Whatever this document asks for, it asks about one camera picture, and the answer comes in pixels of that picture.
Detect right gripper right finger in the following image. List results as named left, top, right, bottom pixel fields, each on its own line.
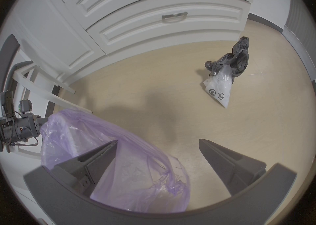
left=198, top=139, right=267, bottom=197

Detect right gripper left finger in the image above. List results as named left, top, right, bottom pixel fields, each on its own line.
left=52, top=140, right=119, bottom=198

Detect white trash bin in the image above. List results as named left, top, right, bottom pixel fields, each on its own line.
left=42, top=113, right=190, bottom=213

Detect purple plastic bag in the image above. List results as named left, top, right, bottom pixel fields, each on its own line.
left=40, top=109, right=191, bottom=213

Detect crumpled black plastic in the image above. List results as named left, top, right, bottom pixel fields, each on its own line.
left=204, top=36, right=250, bottom=84

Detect white chair grey cushions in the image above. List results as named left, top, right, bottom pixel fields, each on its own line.
left=0, top=34, right=93, bottom=115

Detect clear printed wrapper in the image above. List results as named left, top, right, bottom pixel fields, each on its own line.
left=203, top=66, right=234, bottom=109

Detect grey ribbed panel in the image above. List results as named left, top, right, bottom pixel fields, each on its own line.
left=283, top=0, right=316, bottom=82

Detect white wardrobe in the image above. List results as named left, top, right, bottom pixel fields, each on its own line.
left=12, top=0, right=256, bottom=84

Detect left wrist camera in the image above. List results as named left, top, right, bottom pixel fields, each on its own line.
left=19, top=99, right=33, bottom=113

